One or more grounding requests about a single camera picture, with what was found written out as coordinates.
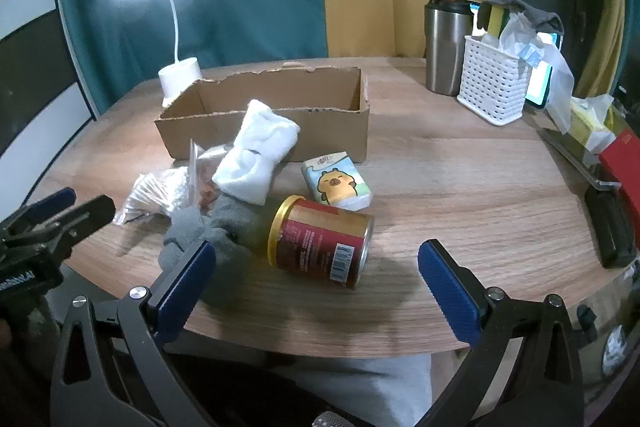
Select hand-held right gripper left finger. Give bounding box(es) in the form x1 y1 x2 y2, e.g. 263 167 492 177
50 239 218 427

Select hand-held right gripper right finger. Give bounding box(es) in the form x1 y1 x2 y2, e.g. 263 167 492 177
417 238 586 427

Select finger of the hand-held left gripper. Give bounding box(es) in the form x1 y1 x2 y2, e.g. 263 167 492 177
0 187 77 239
27 196 116 259

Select bag of cotton swabs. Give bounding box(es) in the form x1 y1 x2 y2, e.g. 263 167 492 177
112 167 193 225

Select grey sock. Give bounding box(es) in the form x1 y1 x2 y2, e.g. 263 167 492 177
159 194 273 269

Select clear plastic snack bag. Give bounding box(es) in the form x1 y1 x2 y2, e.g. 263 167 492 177
189 139 231 218

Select red and gold can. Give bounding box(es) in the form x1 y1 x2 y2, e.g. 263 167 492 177
267 195 376 292

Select white sock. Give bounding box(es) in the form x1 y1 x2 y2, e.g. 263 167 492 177
211 99 301 206

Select cartoon print tissue packet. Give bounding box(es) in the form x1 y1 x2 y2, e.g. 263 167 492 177
301 154 373 212

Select cardboard box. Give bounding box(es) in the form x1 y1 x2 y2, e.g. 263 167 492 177
154 63 371 164

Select person's grey shorts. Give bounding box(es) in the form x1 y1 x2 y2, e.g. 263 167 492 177
270 352 436 427

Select white desk lamp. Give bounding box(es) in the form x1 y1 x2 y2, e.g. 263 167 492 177
102 0 210 108

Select black case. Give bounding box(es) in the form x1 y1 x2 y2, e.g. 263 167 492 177
585 187 636 269

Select dark metal tray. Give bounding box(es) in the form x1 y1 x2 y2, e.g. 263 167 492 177
537 127 621 190

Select white plastic basket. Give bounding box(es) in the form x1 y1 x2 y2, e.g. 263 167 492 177
457 34 531 126

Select yellow tissue box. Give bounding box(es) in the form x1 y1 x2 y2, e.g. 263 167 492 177
567 94 621 152

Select red box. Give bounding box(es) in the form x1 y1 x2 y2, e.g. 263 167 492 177
597 129 640 198

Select stainless steel tumbler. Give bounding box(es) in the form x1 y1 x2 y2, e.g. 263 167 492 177
424 0 476 96

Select crumpled clear plastic bag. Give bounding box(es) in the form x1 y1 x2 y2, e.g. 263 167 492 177
497 12 576 135

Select yellow green sponge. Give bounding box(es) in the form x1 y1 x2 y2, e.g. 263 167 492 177
475 4 508 36

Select dark grey cloth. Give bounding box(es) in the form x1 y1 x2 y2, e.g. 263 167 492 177
485 0 566 38

